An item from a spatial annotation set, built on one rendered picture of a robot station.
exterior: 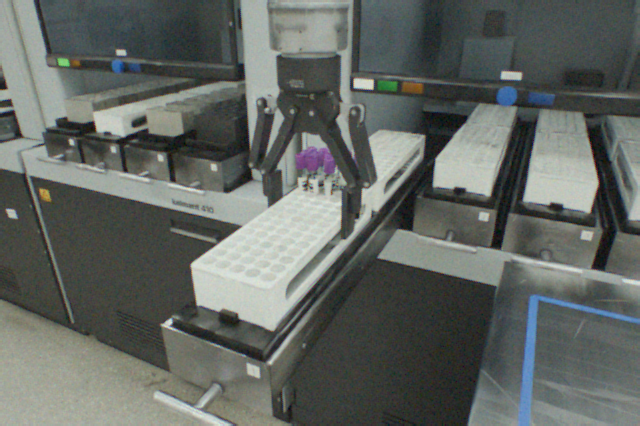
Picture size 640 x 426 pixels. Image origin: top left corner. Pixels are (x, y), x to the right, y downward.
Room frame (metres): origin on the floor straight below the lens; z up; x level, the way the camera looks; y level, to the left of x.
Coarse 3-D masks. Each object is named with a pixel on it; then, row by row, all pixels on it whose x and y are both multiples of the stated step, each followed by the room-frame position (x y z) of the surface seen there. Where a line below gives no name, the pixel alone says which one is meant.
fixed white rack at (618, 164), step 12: (624, 144) 0.84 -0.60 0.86; (636, 144) 0.85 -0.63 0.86; (624, 156) 0.77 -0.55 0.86; (636, 156) 0.77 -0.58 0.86; (612, 168) 0.84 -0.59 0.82; (624, 168) 0.81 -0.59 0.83; (636, 168) 0.71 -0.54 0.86; (624, 180) 0.79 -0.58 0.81; (636, 180) 0.65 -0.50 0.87; (624, 192) 0.69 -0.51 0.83; (636, 192) 0.62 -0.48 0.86; (624, 204) 0.66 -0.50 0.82; (636, 204) 0.61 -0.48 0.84; (636, 216) 0.61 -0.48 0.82
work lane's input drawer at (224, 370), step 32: (384, 224) 0.62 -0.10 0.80; (352, 256) 0.52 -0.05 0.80; (320, 288) 0.44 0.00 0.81; (352, 288) 0.50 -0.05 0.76; (192, 320) 0.37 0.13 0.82; (224, 320) 0.37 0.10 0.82; (288, 320) 0.37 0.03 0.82; (320, 320) 0.41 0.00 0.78; (192, 352) 0.36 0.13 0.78; (224, 352) 0.34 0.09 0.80; (256, 352) 0.33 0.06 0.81; (288, 352) 0.35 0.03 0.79; (224, 384) 0.34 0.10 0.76; (256, 384) 0.32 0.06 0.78; (192, 416) 0.30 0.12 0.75
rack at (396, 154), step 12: (384, 132) 0.93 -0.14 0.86; (396, 132) 0.93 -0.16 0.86; (372, 144) 0.84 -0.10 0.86; (384, 144) 0.84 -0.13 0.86; (396, 144) 0.84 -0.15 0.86; (408, 144) 0.85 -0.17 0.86; (420, 144) 0.86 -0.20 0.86; (384, 156) 0.77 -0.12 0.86; (396, 156) 0.77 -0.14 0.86; (408, 156) 0.79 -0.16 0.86; (420, 156) 0.88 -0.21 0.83; (384, 168) 0.70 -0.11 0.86; (396, 168) 0.72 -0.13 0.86; (408, 168) 0.80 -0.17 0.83; (384, 180) 0.66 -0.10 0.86; (396, 180) 0.79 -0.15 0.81; (372, 192) 0.64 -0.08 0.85; (384, 192) 0.73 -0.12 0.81; (372, 204) 0.64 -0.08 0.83
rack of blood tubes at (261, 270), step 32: (320, 192) 0.61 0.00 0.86; (256, 224) 0.50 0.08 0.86; (288, 224) 0.50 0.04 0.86; (320, 224) 0.50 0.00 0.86; (224, 256) 0.42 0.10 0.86; (256, 256) 0.42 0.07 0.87; (288, 256) 0.42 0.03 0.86; (320, 256) 0.51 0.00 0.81; (224, 288) 0.38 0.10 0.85; (256, 288) 0.36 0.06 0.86; (288, 288) 0.44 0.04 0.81; (256, 320) 0.36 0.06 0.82
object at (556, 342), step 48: (528, 288) 0.42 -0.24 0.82; (576, 288) 0.42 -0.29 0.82; (624, 288) 0.42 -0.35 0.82; (528, 336) 0.34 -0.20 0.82; (576, 336) 0.34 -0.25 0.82; (624, 336) 0.34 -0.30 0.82; (480, 384) 0.28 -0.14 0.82; (528, 384) 0.28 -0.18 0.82; (576, 384) 0.28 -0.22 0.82; (624, 384) 0.28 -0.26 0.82
